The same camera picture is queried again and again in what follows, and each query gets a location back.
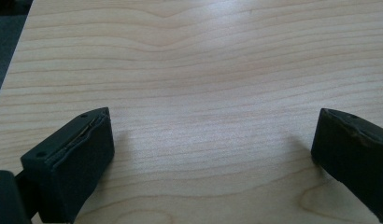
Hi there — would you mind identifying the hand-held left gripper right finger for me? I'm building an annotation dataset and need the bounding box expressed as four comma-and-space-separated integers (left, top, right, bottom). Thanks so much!
310, 107, 383, 224

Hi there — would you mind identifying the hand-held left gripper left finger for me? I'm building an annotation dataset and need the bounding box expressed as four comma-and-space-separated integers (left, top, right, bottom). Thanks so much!
20, 106, 116, 224

